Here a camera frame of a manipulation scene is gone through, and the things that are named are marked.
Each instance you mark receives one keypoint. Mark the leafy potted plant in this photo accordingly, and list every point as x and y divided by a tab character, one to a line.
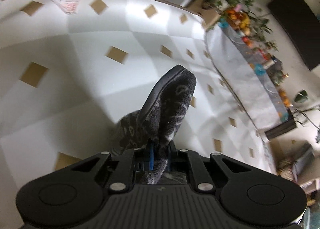
262	28

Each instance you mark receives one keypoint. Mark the cloth covered side table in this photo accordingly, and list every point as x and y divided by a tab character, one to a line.
245	76

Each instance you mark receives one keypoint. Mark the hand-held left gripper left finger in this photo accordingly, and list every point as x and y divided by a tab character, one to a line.
151	159

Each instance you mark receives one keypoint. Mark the grey patterned fleece jacket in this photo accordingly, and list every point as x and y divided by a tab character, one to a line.
170	104

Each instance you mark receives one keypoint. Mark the tan cardboard box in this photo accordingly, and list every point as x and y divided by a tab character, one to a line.
205	13

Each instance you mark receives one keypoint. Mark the pile of fruit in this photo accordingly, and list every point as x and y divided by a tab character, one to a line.
237	18

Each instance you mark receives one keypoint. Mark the grey white checkered tablecloth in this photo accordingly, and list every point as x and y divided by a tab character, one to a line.
75	81

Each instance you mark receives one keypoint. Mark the black television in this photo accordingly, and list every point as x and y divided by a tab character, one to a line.
297	26

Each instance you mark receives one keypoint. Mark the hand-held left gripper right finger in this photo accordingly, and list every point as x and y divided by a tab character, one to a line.
171	159

